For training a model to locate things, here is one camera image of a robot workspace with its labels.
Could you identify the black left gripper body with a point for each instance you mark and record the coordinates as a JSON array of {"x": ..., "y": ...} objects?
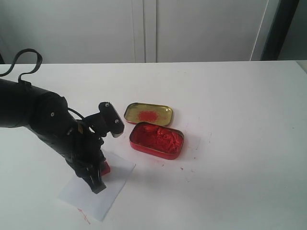
[{"x": 79, "y": 146}]

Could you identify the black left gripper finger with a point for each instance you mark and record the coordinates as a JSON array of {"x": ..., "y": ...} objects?
[
  {"x": 101, "y": 160},
  {"x": 93, "y": 178}
]

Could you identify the red stamp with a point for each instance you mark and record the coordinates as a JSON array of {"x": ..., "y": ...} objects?
[{"x": 106, "y": 169}]

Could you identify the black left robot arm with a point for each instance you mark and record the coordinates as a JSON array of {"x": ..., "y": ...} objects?
[{"x": 46, "y": 114}]

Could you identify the red ink tin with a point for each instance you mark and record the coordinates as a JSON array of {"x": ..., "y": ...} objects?
[{"x": 159, "y": 141}]

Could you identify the gold tin lid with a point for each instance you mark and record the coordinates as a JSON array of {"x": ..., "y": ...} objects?
[{"x": 152, "y": 113}]

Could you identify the white cabinet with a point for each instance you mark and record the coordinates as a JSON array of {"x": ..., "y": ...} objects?
[{"x": 136, "y": 31}]

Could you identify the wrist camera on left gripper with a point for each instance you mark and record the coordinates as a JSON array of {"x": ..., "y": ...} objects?
[{"x": 106, "y": 121}]

